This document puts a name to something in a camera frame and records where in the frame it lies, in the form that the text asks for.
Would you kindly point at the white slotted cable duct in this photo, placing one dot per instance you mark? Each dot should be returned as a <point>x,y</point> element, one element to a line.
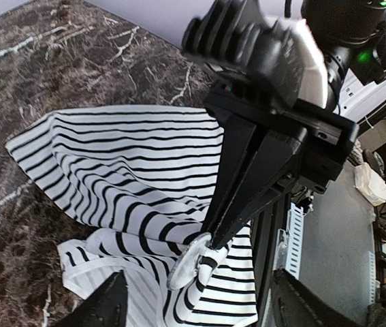
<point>289,250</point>

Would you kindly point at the striped black white garment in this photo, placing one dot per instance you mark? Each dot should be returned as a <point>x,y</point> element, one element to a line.
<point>143,178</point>

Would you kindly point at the purple round brooch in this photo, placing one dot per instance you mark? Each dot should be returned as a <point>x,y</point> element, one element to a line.
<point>187,265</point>

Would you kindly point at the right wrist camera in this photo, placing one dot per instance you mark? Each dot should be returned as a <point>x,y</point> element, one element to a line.
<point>278,56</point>

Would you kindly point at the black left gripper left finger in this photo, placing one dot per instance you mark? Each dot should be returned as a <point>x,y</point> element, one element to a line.
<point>105,307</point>

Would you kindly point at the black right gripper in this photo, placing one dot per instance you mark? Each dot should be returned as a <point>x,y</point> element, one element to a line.
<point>265,151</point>

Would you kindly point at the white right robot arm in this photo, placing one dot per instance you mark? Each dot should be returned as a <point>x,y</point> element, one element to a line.
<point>351,35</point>

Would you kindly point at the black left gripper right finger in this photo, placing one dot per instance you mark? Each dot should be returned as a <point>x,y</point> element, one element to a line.
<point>294,305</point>

